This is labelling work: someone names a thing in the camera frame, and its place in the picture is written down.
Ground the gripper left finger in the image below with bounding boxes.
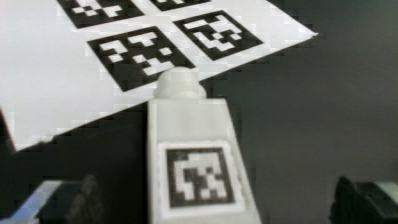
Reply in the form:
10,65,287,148
3,175,104,224

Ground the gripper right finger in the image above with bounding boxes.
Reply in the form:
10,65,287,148
328,176,398,224

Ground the white table leg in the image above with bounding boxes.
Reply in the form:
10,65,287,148
147,67,260,224

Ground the white marker base sheet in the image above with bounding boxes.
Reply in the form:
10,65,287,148
0,0,315,150

